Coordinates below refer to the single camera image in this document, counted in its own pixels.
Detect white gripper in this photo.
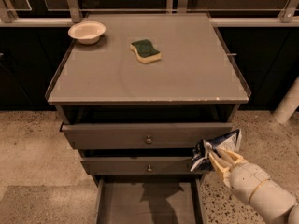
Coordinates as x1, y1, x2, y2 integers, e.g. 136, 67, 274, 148
208, 148, 270, 204

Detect blue chip bag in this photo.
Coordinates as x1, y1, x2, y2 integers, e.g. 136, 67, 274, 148
190, 129, 242, 172

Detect top drawer knob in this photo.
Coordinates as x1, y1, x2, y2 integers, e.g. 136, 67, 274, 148
145, 135, 153, 144

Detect grey drawer cabinet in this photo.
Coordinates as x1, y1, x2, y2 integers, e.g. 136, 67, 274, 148
45, 12, 252, 224

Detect grey bottom drawer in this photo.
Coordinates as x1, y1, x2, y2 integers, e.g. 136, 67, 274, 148
94, 175, 207, 224

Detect grey drawer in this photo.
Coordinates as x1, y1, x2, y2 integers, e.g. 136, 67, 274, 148
62, 105, 232, 149
94, 175, 207, 224
81, 148, 210, 175

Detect grey middle drawer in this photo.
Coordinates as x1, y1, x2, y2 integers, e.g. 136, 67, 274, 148
81, 148, 210, 175

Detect grey top drawer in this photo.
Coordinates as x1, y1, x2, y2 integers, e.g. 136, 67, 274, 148
62, 105, 232, 149

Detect green yellow sponge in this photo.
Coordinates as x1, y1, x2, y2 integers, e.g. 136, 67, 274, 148
130, 39, 161, 63

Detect white paper bowl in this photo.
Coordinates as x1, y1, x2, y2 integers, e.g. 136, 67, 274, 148
68, 21, 106, 45

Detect white pipe post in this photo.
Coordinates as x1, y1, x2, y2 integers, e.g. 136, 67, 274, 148
273, 77, 299, 124

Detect metal window rail frame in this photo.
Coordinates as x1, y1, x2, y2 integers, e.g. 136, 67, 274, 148
0, 0, 299, 27

